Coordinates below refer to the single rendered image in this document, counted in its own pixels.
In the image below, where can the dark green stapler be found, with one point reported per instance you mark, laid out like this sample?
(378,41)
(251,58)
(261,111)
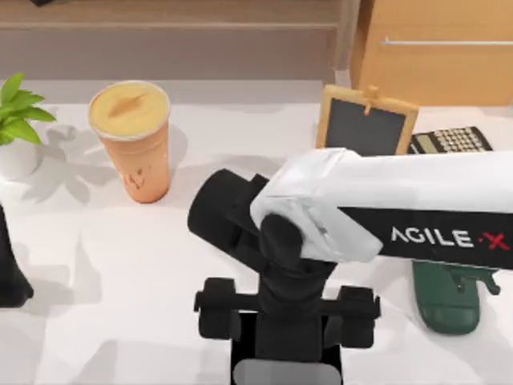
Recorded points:
(445,297)

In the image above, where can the orange drink cup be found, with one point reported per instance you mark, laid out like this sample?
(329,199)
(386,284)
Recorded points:
(134,140)

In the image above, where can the wooden framed blackboard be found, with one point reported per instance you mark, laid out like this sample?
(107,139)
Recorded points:
(362,124)

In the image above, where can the black calculator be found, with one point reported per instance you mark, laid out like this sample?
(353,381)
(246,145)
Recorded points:
(453,140)

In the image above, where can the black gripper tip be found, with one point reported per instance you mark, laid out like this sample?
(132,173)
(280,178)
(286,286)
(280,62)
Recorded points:
(12,264)

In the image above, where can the wooden cupboard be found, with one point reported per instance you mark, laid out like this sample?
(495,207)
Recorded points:
(433,72)

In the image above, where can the green plant in white pot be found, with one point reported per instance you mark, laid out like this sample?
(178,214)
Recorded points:
(14,128)

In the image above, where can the wooden open shelf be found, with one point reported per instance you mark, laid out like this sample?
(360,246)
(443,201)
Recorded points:
(172,40)

